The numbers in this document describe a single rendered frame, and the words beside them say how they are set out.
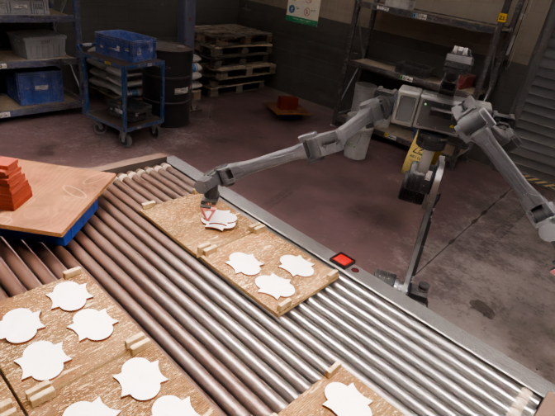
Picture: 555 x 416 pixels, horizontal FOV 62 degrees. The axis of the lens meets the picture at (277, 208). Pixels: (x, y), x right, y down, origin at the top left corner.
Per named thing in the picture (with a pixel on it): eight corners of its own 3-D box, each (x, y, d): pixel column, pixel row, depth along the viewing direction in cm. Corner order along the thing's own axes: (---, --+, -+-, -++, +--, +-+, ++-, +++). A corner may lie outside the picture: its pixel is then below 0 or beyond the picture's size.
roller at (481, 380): (158, 171, 247) (158, 163, 244) (531, 415, 137) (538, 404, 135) (150, 173, 243) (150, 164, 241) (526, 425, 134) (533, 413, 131)
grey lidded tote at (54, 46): (51, 50, 540) (48, 29, 529) (70, 57, 524) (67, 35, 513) (7, 54, 502) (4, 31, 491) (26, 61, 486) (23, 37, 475)
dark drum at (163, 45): (170, 109, 608) (172, 40, 565) (200, 123, 577) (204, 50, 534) (131, 116, 566) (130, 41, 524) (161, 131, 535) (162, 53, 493)
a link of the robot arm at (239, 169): (326, 155, 175) (317, 129, 172) (324, 160, 170) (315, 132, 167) (228, 186, 190) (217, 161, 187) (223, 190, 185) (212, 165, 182)
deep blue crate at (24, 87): (50, 92, 563) (47, 61, 545) (65, 102, 539) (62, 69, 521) (6, 96, 529) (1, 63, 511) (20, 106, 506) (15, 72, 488)
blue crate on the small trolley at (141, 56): (120, 49, 496) (120, 29, 486) (158, 59, 480) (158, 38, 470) (93, 53, 465) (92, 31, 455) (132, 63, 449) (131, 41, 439)
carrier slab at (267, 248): (263, 230, 199) (263, 228, 198) (339, 278, 177) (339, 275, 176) (199, 259, 175) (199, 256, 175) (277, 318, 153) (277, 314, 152)
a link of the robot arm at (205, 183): (236, 182, 187) (228, 163, 185) (224, 193, 177) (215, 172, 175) (212, 188, 192) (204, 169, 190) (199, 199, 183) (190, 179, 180)
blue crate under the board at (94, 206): (29, 197, 198) (26, 176, 193) (100, 208, 198) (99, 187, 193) (-17, 235, 170) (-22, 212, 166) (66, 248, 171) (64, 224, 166)
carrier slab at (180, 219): (204, 192, 222) (204, 190, 222) (262, 231, 199) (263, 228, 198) (139, 212, 199) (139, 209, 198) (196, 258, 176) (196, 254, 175)
